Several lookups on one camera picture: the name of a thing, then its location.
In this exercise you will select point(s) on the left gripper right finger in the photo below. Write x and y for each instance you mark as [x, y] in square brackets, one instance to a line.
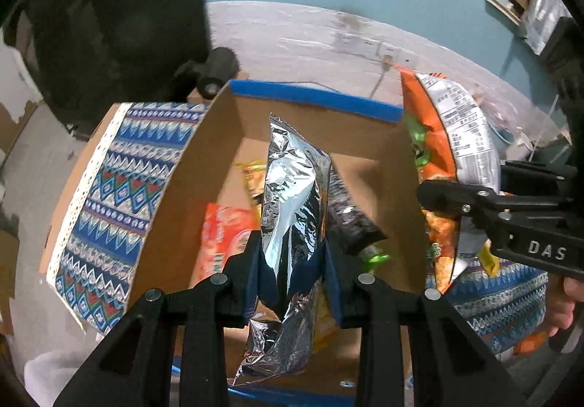
[451, 366]

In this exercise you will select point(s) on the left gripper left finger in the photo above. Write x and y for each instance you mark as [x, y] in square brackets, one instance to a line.
[132, 364]

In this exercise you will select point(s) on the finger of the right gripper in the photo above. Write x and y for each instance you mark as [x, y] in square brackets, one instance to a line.
[451, 199]
[536, 179]

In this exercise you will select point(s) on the orange white snack bag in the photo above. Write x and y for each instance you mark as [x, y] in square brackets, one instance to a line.
[460, 149]

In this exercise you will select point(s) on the red translucent snack bag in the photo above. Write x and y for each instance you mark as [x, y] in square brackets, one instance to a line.
[223, 232]

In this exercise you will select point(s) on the silver foil snack bag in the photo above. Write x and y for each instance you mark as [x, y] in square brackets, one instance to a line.
[294, 214]

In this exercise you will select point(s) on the yellow snack bag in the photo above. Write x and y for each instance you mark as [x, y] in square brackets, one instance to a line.
[253, 173]

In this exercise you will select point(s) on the green snack bag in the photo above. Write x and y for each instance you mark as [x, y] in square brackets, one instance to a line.
[399, 227]

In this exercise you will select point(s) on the right hand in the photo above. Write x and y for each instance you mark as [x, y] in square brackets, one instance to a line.
[562, 295]

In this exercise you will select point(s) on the blue patterned tablecloth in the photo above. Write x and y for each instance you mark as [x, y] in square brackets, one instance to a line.
[112, 196]

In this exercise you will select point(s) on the cardboard box blue rim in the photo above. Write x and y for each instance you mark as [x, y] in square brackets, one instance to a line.
[353, 130]

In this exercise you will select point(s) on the black hanging cloth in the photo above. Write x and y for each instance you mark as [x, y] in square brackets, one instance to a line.
[86, 55]

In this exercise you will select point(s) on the white wall socket strip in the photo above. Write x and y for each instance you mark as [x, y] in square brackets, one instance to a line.
[374, 50]

